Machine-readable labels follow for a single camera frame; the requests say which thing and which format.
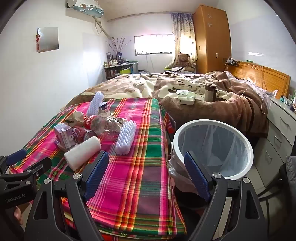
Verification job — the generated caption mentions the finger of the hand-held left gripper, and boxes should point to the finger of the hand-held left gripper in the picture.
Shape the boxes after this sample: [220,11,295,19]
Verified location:
[0,157,52,183]
[6,149,27,166]

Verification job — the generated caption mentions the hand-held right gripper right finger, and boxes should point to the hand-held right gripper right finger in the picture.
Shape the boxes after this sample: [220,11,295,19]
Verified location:
[184,151,272,241]

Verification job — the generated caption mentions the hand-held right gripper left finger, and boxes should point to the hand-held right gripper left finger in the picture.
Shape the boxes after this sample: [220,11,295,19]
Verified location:
[24,151,110,241]

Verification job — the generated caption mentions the white foam roll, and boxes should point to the white foam roll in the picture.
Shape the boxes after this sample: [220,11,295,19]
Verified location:
[63,136,101,171]

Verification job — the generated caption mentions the purple box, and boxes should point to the purple box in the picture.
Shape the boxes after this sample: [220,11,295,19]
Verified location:
[53,123,78,149]

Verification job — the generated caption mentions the red drink can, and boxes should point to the red drink can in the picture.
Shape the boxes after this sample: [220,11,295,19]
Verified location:
[70,126,97,146]

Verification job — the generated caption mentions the wide white foam net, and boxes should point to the wide white foam net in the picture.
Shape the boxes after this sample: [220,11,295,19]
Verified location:
[116,120,137,155]

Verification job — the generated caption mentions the clear plastic bottle red label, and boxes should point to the clear plastic bottle red label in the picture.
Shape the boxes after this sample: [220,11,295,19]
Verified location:
[84,115,121,141]

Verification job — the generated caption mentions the white round waste bin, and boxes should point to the white round waste bin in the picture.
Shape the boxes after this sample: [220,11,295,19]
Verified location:
[170,119,254,193]

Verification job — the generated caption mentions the brown paper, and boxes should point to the brown paper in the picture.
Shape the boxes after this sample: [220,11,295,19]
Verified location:
[65,111,85,127]

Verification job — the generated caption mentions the narrow white foam net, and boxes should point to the narrow white foam net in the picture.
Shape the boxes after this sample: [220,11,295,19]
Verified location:
[87,91,104,115]

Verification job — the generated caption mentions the person's left hand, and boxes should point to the person's left hand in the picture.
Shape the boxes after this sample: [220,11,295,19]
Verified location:
[13,206,24,226]

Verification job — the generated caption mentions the plaid cloth covered table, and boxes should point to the plaid cloth covered table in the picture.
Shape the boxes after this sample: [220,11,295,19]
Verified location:
[9,97,188,241]

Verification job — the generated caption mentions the clear bin liner bag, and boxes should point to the clear bin liner bag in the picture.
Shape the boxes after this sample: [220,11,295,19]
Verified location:
[168,126,246,193]

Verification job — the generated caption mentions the bed with brown blanket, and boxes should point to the bed with brown blanket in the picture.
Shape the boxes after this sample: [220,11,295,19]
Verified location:
[61,71,275,139]

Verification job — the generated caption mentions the tissue pack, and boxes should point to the tissue pack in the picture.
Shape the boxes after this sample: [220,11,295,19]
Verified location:
[177,90,196,105]

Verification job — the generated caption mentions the steel thermos flask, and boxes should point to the steel thermos flask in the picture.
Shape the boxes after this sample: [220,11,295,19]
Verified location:
[204,83,217,102]

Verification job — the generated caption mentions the grey nightstand with drawers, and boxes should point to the grey nightstand with drawers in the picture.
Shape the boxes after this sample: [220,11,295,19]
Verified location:
[253,97,296,188]

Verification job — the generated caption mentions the grey cushion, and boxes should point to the grey cushion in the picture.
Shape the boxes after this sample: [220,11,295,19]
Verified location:
[285,155,296,193]

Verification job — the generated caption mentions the lilac pillow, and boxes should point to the lilac pillow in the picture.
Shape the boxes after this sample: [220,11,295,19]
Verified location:
[225,71,281,102]

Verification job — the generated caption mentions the shelf unit with bottles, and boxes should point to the shelf unit with bottles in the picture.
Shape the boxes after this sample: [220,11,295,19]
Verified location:
[104,62,139,80]

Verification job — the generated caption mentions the brown teddy bear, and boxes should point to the brown teddy bear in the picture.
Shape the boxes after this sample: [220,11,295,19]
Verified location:
[177,53,194,73]

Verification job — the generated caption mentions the wooden headboard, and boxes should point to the wooden headboard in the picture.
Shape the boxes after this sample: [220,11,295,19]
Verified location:
[228,61,291,98]

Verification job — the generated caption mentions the dried branches in vase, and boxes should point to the dried branches in vase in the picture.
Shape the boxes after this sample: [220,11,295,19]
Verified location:
[106,37,132,59]

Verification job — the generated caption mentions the wooden wardrobe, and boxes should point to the wooden wardrobe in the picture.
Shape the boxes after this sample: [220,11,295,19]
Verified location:
[193,5,232,75]

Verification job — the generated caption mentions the window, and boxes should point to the window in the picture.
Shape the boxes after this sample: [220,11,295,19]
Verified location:
[134,34,174,55]

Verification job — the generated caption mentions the wrapped air conditioner pipe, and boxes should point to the wrapped air conditioner pipe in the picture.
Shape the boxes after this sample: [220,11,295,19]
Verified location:
[95,19,114,39]

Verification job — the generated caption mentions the patterned curtain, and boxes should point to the patterned curtain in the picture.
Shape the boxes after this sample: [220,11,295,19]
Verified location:
[171,13,197,67]

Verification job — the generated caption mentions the covered air conditioner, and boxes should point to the covered air conditioner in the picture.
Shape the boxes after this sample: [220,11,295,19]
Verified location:
[65,0,104,18]

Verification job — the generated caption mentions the white charging cable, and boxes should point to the white charging cable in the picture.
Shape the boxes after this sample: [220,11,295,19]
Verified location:
[238,65,267,114]

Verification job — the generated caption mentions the silver wall panel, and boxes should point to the silver wall panel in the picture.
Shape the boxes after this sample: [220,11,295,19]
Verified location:
[37,27,59,53]

